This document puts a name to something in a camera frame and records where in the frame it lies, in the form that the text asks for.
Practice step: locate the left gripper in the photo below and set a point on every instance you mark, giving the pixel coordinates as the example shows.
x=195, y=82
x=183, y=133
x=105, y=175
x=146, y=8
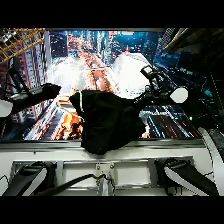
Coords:
x=48, y=92

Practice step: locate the black garment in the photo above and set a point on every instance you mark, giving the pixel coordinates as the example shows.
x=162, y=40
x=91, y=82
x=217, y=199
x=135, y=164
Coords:
x=106, y=123

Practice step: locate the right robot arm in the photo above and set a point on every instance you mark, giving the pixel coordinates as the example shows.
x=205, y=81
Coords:
x=180, y=95

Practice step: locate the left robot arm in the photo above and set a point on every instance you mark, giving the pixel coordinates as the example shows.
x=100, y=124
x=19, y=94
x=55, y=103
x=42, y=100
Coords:
x=6, y=108

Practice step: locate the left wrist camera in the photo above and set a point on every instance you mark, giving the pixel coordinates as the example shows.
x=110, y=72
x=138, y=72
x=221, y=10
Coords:
x=16, y=78

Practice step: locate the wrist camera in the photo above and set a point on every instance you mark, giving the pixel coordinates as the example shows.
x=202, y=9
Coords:
x=16, y=78
x=148, y=72

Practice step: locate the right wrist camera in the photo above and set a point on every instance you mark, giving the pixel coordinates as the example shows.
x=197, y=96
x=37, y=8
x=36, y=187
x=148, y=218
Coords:
x=148, y=72

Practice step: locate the silver frame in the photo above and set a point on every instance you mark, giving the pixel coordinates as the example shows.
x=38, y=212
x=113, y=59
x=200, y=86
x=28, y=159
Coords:
x=133, y=151

